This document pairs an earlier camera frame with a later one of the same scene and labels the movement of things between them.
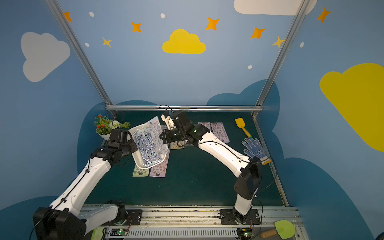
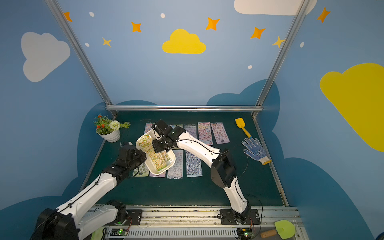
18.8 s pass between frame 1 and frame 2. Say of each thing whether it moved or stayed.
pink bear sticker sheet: stayed
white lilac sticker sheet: moved
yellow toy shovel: stayed
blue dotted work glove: stayed
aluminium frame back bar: stayed
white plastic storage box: moved
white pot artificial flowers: stayed
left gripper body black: moved
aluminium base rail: stayed
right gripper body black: moved
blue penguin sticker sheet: moved
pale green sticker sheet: stayed
